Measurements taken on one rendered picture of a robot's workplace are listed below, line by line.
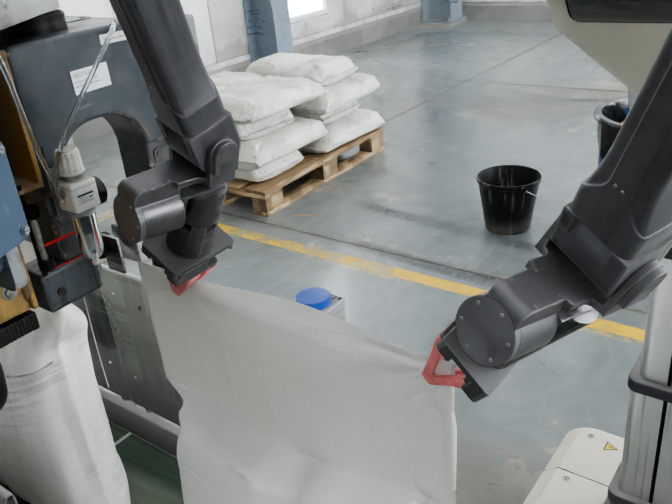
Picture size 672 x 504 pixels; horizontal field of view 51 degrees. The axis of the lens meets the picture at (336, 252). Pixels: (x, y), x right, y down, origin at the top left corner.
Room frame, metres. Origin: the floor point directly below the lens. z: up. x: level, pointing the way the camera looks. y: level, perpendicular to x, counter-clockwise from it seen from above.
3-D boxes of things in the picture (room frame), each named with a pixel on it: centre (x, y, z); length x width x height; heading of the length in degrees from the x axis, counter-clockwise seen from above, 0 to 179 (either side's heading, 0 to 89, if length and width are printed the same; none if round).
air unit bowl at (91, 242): (0.81, 0.31, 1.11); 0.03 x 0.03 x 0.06
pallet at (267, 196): (4.17, 0.31, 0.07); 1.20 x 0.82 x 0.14; 143
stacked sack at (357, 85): (4.29, -0.04, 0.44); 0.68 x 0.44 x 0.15; 141
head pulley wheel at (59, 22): (0.94, 0.36, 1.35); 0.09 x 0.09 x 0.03
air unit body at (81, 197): (0.82, 0.31, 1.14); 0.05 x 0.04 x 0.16; 141
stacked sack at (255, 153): (3.81, 0.33, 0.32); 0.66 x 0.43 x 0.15; 143
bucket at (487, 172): (3.04, -0.84, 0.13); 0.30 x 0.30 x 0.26
